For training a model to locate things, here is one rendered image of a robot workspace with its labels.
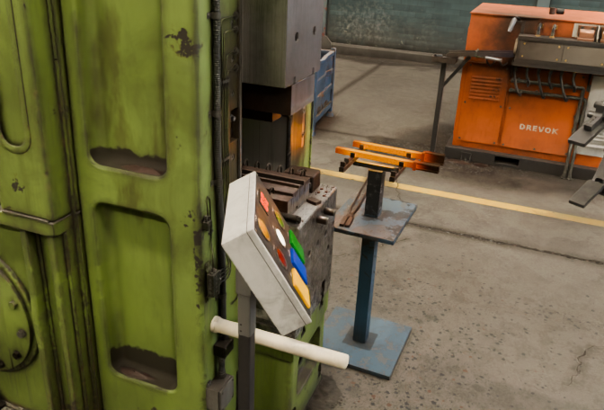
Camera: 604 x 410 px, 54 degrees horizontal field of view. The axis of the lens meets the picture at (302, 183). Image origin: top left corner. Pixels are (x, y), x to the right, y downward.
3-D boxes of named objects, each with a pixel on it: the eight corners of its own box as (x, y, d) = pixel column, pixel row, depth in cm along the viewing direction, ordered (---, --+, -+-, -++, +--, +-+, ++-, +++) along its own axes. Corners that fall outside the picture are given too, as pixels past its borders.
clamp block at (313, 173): (320, 185, 224) (321, 169, 222) (312, 193, 217) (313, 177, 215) (290, 180, 228) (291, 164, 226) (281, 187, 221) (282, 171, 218)
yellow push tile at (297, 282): (308, 290, 147) (295, 267, 144) (310, 308, 140) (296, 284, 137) (302, 293, 147) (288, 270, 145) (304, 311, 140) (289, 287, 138)
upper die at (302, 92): (314, 101, 200) (315, 73, 196) (290, 115, 183) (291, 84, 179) (204, 84, 214) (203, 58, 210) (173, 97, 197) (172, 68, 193)
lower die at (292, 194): (308, 197, 214) (309, 175, 211) (287, 219, 197) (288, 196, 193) (206, 176, 228) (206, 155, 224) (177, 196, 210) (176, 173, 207)
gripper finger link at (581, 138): (607, 126, 102) (607, 122, 102) (584, 147, 100) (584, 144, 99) (590, 121, 104) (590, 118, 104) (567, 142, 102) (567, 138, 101)
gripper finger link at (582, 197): (589, 179, 112) (589, 182, 112) (568, 200, 109) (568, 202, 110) (604, 183, 110) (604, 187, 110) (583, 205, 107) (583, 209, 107)
